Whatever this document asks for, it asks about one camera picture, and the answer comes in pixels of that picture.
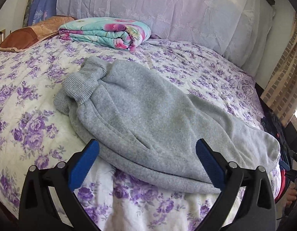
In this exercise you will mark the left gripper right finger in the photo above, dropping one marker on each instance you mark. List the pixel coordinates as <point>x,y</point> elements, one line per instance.
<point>257,209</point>

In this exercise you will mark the brown orange floral pillow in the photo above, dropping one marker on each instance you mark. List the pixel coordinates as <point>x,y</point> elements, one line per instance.
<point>27,37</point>

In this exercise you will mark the blue patterned cloth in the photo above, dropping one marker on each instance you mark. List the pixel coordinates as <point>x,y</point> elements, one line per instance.
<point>39,10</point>

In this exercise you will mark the brick pattern curtain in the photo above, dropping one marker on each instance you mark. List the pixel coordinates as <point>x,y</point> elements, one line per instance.
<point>280,94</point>

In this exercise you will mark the grey fleece pants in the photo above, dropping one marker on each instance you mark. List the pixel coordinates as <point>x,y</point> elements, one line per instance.
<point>148,128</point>

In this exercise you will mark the folded teal pink floral quilt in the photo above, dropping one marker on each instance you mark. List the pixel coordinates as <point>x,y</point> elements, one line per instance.
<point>106,31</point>

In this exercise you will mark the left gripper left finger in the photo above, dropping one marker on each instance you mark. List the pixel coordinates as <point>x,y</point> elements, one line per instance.
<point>37,210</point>

